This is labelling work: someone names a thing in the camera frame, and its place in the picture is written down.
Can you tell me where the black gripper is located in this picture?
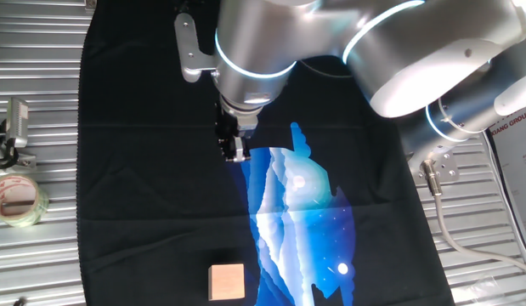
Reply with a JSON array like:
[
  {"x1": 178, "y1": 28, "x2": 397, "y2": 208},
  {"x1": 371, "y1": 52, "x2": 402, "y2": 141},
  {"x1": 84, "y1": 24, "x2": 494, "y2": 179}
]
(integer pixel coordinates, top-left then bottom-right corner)
[{"x1": 214, "y1": 99, "x2": 259, "y2": 163}]

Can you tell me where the small wooden block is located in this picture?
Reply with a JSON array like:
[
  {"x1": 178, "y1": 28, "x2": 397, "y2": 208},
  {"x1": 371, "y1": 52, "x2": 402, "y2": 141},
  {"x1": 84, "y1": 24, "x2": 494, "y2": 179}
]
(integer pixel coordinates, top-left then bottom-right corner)
[{"x1": 207, "y1": 263, "x2": 246, "y2": 302}]

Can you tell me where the black t-shirt with blue print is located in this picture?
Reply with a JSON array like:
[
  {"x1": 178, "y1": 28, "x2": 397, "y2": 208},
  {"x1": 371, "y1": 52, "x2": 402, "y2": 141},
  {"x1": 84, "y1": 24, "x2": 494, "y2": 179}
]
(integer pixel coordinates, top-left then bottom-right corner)
[{"x1": 75, "y1": 0, "x2": 457, "y2": 306}]

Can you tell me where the silver clamp tool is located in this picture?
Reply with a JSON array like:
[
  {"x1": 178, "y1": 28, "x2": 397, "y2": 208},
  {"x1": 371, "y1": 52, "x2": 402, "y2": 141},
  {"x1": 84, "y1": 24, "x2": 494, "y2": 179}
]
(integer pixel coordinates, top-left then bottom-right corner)
[{"x1": 0, "y1": 122, "x2": 37, "y2": 172}]

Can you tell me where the printed packing tape roll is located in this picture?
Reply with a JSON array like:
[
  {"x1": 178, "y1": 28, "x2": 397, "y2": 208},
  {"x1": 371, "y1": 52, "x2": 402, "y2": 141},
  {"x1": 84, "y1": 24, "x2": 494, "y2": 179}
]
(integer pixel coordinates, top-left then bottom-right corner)
[{"x1": 0, "y1": 173, "x2": 50, "y2": 228}]

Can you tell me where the white printed poster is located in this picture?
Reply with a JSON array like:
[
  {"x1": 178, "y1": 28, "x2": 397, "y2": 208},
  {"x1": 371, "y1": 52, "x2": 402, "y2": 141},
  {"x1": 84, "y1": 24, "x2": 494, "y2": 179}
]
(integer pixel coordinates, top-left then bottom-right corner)
[{"x1": 487, "y1": 105, "x2": 526, "y2": 256}]

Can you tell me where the thin grey gripper cable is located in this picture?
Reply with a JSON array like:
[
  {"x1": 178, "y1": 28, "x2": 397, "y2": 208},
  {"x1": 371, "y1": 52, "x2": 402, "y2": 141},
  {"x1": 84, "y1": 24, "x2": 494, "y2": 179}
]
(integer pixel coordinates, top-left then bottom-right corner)
[{"x1": 297, "y1": 59, "x2": 355, "y2": 80}]

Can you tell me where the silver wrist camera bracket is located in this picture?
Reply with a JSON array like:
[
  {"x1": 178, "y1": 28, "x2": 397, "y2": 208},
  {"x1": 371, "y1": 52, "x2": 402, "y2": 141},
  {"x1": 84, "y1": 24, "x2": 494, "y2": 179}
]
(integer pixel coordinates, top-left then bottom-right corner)
[{"x1": 173, "y1": 12, "x2": 218, "y2": 83}]

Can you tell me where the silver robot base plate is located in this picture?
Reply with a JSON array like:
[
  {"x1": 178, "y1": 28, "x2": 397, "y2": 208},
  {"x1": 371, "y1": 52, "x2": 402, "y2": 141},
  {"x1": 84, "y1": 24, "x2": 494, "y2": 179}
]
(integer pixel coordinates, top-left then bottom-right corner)
[{"x1": 409, "y1": 144, "x2": 461, "y2": 186}]

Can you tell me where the silver camera unit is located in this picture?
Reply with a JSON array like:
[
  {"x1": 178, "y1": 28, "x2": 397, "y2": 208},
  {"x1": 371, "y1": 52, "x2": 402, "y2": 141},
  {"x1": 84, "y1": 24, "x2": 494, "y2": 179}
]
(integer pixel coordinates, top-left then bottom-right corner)
[{"x1": 5, "y1": 97, "x2": 30, "y2": 149}]

